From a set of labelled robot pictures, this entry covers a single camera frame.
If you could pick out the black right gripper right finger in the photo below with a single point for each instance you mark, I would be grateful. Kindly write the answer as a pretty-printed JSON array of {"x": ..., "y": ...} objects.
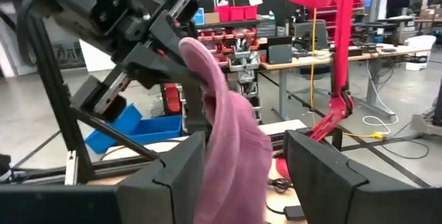
[{"x": 345, "y": 200}]

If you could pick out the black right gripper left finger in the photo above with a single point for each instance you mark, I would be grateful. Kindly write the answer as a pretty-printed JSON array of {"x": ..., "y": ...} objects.
[{"x": 155, "y": 200}]

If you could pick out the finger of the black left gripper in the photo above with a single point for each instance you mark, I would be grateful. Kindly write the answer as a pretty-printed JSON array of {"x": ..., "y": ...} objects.
[
  {"x": 169, "y": 27},
  {"x": 152, "y": 65}
]

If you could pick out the maroon cap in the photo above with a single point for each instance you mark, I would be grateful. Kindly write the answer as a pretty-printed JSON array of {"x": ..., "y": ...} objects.
[{"x": 235, "y": 148}]

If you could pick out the blue carton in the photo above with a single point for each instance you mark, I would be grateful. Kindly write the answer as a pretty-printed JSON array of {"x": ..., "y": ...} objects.
[{"x": 199, "y": 16}]

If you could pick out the red storage bin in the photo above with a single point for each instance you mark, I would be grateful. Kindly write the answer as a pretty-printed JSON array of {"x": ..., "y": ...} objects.
[{"x": 171, "y": 99}]

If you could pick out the cardboard box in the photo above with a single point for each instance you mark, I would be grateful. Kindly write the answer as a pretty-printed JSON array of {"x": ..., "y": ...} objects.
[{"x": 212, "y": 17}]

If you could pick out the black power adapter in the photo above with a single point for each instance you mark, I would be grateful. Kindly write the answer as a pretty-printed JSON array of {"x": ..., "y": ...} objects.
[{"x": 294, "y": 213}]

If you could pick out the red plastic bin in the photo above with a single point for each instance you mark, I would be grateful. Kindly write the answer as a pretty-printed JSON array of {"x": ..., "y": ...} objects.
[
  {"x": 222, "y": 13},
  {"x": 250, "y": 12},
  {"x": 237, "y": 13}
]

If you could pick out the blue plastic bin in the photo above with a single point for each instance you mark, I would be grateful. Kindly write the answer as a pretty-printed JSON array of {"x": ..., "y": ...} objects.
[
  {"x": 127, "y": 120},
  {"x": 155, "y": 129}
]

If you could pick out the yellow extension plug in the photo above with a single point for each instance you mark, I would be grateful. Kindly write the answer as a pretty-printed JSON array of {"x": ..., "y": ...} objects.
[{"x": 373, "y": 135}]

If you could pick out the storage bin rack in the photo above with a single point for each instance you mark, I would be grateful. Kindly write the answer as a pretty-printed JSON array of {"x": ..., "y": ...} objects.
[{"x": 241, "y": 47}]

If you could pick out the black monitor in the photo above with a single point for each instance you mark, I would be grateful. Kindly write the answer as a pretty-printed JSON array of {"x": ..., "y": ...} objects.
[
  {"x": 279, "y": 53},
  {"x": 310, "y": 34}
]

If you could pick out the long wooden desk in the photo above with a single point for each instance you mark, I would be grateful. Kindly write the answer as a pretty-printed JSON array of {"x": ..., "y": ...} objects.
[{"x": 345, "y": 58}]

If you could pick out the red desk lamp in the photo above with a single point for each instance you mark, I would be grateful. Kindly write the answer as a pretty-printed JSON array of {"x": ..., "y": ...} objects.
[{"x": 342, "y": 44}]

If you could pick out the white bin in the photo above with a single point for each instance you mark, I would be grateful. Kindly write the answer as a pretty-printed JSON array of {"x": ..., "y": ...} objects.
[{"x": 419, "y": 49}]

